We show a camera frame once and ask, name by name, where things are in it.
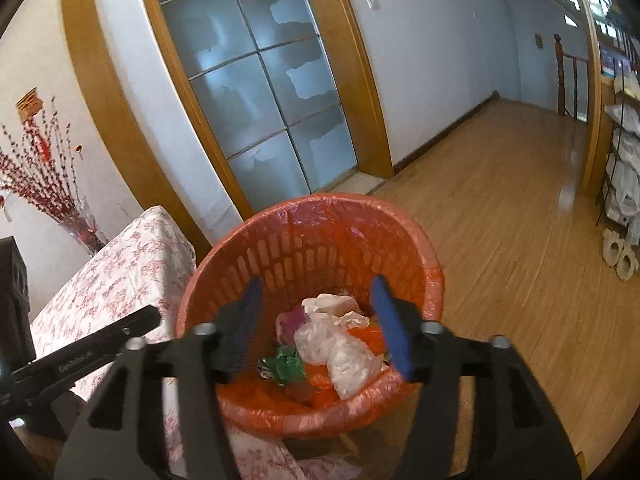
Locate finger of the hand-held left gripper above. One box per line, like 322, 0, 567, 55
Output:
107, 304, 162, 349

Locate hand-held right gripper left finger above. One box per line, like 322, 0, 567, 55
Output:
52, 276, 264, 480

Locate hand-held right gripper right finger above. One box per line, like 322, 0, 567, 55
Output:
370, 274, 583, 480

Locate thin orange plastic bag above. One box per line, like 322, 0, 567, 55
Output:
347, 325, 387, 351

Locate pink wrapper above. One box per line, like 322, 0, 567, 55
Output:
276, 307, 308, 346

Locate white plastic bag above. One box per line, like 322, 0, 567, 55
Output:
295, 310, 388, 401

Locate orange plastic bag liner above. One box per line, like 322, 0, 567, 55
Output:
175, 192, 446, 441

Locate pale tissue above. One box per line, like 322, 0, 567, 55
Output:
301, 294, 361, 319

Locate orange snack wrappers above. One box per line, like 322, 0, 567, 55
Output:
290, 365, 342, 407

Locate person's left hand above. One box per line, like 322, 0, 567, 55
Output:
22, 392, 88, 463

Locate clear glass vase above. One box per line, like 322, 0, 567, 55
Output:
57, 197, 108, 257

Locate red blossom branches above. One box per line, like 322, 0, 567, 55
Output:
0, 100, 83, 226

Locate red hanging charm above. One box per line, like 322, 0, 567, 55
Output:
30, 120, 53, 161

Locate pair of cream slippers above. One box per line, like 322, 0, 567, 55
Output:
602, 229, 637, 282

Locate frosted glass sliding door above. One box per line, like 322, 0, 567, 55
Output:
147, 0, 358, 206

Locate rack with white bags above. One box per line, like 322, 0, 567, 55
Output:
595, 75, 640, 246

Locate stair railing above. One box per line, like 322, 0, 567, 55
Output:
565, 55, 591, 122

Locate wooden wall trim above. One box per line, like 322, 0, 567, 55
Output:
60, 0, 211, 261

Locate wooden door frame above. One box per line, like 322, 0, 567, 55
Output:
132, 0, 396, 221

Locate gold wall ornament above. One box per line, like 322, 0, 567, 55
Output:
15, 87, 43, 123

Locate wooden doorway post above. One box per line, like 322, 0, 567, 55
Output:
567, 0, 618, 198

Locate wooden stair post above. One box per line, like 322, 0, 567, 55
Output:
552, 34, 566, 116

